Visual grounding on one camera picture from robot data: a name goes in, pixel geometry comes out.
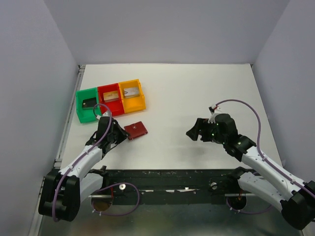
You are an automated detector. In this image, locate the green plastic bin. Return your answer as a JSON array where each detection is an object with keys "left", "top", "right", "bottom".
[{"left": 76, "top": 87, "right": 100, "bottom": 123}]

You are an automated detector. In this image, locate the black card in green bin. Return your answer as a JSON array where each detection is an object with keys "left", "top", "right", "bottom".
[{"left": 82, "top": 97, "right": 97, "bottom": 110}]

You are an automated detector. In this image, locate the silver card in yellow bin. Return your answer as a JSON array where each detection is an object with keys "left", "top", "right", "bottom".
[{"left": 124, "top": 87, "right": 140, "bottom": 98}]

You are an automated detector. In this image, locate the aluminium frame rail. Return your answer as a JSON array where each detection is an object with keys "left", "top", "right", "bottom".
[{"left": 53, "top": 64, "right": 86, "bottom": 169}]

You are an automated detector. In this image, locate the yellow plastic bin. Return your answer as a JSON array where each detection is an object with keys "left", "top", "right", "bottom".
[{"left": 118, "top": 79, "right": 146, "bottom": 114}]

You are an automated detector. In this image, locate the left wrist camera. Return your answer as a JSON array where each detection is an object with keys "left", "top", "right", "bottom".
[{"left": 95, "top": 111, "right": 111, "bottom": 120}]

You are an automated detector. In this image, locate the red plastic bin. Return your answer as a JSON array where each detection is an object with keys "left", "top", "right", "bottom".
[{"left": 97, "top": 83, "right": 125, "bottom": 117}]

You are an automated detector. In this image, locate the gold card in red bin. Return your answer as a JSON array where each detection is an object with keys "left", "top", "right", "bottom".
[{"left": 103, "top": 91, "right": 119, "bottom": 102}]

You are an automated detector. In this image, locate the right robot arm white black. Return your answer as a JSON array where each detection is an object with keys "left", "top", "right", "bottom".
[{"left": 186, "top": 114, "right": 315, "bottom": 230}]

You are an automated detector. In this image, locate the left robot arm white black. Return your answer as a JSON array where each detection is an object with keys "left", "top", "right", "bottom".
[{"left": 38, "top": 117, "right": 129, "bottom": 222}]

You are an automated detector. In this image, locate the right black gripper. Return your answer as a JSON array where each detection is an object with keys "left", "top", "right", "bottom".
[{"left": 186, "top": 117, "right": 227, "bottom": 145}]

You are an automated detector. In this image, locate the red leather card holder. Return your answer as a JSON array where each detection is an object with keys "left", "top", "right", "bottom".
[{"left": 124, "top": 121, "right": 148, "bottom": 141}]

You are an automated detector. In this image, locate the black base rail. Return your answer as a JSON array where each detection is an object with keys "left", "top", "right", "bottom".
[{"left": 95, "top": 169, "right": 245, "bottom": 206}]

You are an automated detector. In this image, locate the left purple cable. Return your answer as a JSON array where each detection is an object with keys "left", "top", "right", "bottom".
[{"left": 53, "top": 103, "right": 141, "bottom": 222}]

